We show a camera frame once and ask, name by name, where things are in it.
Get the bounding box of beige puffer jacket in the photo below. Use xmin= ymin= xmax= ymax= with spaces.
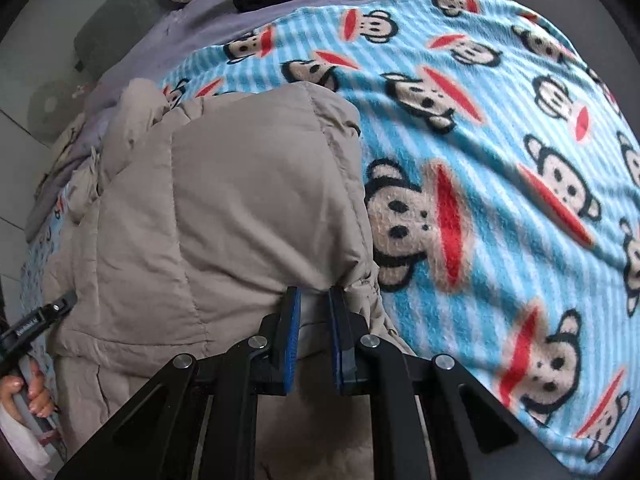
xmin=42 ymin=79 xmax=399 ymax=479

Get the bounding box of person's left hand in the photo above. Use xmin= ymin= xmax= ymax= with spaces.
xmin=1 ymin=359 xmax=55 ymax=426

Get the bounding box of blue monkey print blanket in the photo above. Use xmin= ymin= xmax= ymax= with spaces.
xmin=19 ymin=0 xmax=640 ymax=476

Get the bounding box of purple duvet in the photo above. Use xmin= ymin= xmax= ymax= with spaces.
xmin=24 ymin=0 xmax=482 ymax=241

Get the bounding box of grey padded headboard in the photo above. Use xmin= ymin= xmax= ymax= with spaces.
xmin=74 ymin=0 xmax=181 ymax=81

